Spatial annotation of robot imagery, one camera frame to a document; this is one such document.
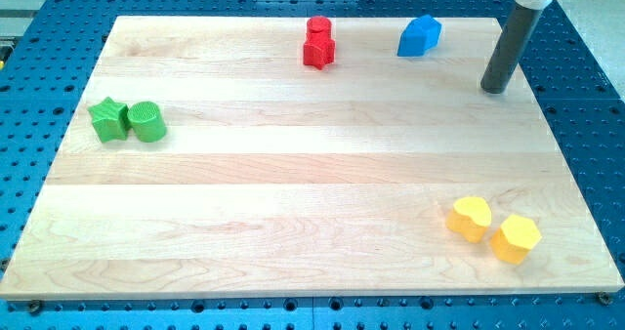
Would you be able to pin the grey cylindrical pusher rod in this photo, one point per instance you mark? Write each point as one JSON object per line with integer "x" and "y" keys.
{"x": 510, "y": 46}

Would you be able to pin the red cylinder block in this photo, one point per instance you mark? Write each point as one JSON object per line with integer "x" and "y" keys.
{"x": 319, "y": 25}

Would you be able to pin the blue angular block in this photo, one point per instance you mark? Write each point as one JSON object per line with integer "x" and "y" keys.
{"x": 420, "y": 36}

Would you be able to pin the red star block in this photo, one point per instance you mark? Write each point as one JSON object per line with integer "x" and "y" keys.
{"x": 319, "y": 49}

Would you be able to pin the yellow hexagon block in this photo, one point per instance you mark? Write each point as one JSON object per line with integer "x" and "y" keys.
{"x": 515, "y": 239}

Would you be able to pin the yellow heart block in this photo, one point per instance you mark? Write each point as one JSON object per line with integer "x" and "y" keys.
{"x": 471, "y": 217}

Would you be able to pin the green star block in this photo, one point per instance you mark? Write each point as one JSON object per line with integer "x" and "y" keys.
{"x": 109, "y": 120}

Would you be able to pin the green cylinder block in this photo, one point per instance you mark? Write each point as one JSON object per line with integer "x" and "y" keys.
{"x": 146, "y": 121}

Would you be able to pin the light wooden board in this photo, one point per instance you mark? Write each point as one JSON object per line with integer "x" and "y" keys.
{"x": 278, "y": 179}

